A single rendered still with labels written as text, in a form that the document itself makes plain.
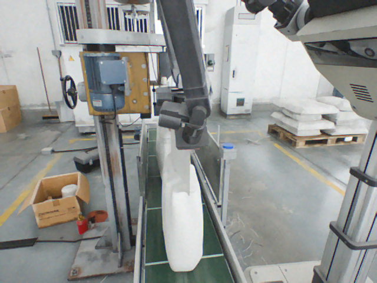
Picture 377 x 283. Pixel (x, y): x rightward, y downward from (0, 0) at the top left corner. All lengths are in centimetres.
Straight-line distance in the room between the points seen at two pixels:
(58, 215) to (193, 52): 194
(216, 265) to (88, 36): 115
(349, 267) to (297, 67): 550
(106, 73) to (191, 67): 54
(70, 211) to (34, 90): 399
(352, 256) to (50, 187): 233
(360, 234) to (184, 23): 91
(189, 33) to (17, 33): 545
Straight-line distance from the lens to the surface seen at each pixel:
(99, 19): 131
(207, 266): 124
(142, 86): 124
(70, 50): 413
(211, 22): 441
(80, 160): 293
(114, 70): 99
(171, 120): 59
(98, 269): 179
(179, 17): 46
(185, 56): 49
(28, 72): 582
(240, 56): 498
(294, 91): 637
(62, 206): 218
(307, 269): 152
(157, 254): 129
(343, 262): 113
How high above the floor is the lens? 133
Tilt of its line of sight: 21 degrees down
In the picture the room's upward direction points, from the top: straight up
